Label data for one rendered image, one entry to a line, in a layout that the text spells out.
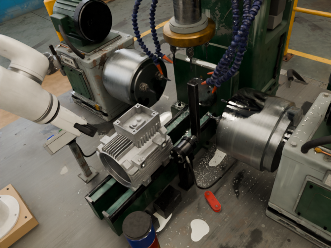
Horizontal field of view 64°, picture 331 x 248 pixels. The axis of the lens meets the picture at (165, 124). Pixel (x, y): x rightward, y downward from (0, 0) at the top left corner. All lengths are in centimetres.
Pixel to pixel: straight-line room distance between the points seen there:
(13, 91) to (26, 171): 79
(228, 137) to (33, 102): 57
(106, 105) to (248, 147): 78
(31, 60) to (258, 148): 65
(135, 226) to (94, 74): 85
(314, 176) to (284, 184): 11
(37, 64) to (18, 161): 85
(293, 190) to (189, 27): 59
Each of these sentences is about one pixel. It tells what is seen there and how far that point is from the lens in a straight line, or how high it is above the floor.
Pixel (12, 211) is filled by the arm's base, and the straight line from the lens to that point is 121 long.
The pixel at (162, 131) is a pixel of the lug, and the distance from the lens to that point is 91.
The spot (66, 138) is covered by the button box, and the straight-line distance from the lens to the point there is 104.
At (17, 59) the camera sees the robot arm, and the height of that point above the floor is 146.
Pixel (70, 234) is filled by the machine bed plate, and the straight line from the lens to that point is 112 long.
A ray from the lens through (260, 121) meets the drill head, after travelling 84.
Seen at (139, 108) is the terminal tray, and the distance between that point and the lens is 93.
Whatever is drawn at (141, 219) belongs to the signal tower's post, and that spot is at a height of 122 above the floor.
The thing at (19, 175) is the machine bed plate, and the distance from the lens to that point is 141.
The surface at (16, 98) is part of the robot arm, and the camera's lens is 66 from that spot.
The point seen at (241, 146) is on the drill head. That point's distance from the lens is 87.
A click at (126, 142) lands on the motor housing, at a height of 110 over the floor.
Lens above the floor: 172
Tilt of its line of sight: 43 degrees down
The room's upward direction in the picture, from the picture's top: 10 degrees counter-clockwise
